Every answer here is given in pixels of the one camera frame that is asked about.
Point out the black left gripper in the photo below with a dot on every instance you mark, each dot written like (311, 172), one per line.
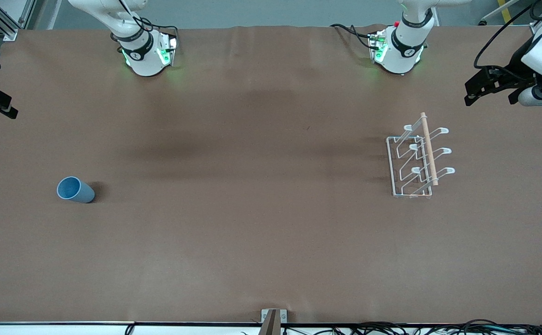
(515, 66)

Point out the blue plastic cup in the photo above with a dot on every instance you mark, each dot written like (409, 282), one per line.
(73, 190)

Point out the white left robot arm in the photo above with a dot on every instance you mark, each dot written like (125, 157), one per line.
(403, 51)

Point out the brown table cover sheet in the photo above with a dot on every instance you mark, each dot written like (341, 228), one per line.
(252, 232)

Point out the white table edge rail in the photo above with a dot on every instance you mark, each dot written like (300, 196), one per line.
(43, 329)

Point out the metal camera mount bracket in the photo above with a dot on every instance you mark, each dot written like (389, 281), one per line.
(270, 323)

